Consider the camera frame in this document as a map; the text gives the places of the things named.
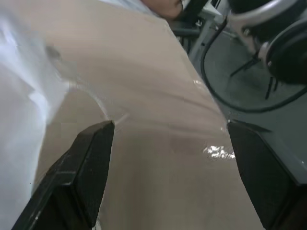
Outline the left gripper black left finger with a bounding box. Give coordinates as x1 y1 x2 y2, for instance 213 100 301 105
11 120 115 230

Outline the person's bare hand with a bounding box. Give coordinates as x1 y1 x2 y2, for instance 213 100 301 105
148 0 182 20

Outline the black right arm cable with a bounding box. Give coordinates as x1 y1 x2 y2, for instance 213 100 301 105
201 18 307 114

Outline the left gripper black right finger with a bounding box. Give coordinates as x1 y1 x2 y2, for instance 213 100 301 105
226 122 307 230

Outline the white plastic bag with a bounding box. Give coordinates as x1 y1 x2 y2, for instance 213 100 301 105
0 0 72 230

